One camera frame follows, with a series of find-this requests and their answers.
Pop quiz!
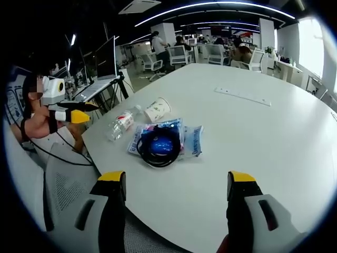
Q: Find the black wrist strap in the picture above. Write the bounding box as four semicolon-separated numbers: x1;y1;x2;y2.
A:
48;110;58;134

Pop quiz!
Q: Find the ceiling light strip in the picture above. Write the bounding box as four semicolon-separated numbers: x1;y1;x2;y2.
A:
134;1;297;27

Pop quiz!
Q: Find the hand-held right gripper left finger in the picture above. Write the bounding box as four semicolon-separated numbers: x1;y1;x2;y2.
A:
59;170;127;253

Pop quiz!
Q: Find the blue and white banner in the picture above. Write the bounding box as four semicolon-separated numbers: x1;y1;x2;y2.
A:
4;67;28;126

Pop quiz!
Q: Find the open silver laptop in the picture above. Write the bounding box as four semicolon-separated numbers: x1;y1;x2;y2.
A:
70;35;120;103

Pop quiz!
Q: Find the white power strip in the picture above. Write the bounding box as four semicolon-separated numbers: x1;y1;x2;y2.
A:
214;86;272;107

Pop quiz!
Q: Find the white side desk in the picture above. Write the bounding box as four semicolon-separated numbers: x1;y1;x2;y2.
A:
273;58;304;86

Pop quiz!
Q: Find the blue round object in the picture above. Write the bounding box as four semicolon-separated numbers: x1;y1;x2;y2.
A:
146;135;175;155

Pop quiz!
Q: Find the ceiling air conditioner vent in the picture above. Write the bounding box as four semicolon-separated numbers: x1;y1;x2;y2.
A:
118;0;162;15

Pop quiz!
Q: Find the blue and white plastic packet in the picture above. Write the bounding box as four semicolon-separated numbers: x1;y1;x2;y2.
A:
127;118;205;159

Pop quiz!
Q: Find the grey mesh office chair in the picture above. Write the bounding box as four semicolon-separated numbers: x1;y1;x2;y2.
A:
43;143;185;253

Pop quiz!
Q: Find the clear plastic water bottle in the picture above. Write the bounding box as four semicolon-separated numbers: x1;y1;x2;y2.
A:
106;104;143;142

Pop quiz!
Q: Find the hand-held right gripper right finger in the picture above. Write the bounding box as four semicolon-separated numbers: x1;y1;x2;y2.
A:
225;170;310;253

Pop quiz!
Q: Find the white printed paper cup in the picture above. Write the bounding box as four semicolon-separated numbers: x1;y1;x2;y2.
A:
144;96;173;123

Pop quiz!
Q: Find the white table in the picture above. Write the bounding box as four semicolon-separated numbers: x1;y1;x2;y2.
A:
81;62;337;253

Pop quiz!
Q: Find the white office chair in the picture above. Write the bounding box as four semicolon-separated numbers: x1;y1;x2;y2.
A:
206;44;229;66
137;52;167;82
246;48;266;74
167;45;192;67

